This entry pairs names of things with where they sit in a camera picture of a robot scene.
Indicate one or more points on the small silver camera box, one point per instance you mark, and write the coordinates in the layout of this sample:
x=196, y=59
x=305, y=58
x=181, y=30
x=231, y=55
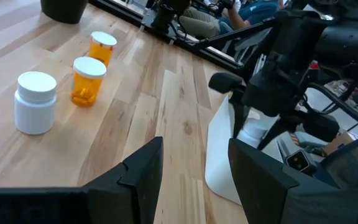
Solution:
x=297, y=161

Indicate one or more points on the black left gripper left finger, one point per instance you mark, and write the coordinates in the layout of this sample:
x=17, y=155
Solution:
x=135, y=186

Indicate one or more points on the small white pill bottle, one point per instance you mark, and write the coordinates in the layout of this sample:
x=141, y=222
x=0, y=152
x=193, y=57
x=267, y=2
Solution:
x=255, y=129

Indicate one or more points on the cardboard box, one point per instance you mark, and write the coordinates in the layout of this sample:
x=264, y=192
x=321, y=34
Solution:
x=337, y=143

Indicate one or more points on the black table frame rail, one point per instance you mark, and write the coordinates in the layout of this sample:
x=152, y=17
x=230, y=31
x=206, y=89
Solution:
x=216, y=57

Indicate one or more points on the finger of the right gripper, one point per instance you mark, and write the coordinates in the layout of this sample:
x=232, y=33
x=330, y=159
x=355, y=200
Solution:
x=320, y=127
x=225, y=82

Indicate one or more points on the black diagonal frame strut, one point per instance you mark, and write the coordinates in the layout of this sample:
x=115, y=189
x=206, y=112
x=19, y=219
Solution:
x=228, y=35

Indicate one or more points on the white plastic basket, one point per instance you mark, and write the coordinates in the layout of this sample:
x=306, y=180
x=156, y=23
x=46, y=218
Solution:
x=219, y=161

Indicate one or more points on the large white pill bottle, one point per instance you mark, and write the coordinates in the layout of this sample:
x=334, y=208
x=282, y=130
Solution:
x=34, y=112

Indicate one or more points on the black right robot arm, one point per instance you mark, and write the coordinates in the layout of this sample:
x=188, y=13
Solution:
x=346, y=43

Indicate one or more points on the orange pill bottle white cap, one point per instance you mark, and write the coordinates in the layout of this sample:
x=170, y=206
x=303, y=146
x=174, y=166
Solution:
x=101, y=51
x=85, y=87

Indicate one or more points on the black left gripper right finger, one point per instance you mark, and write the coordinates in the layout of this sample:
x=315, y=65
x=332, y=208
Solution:
x=266, y=193

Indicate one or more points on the black plastic bucket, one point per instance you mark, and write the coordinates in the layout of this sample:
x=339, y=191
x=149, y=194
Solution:
x=64, y=11

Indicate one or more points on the seated person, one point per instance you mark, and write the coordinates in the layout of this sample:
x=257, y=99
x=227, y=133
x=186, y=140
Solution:
x=253, y=12

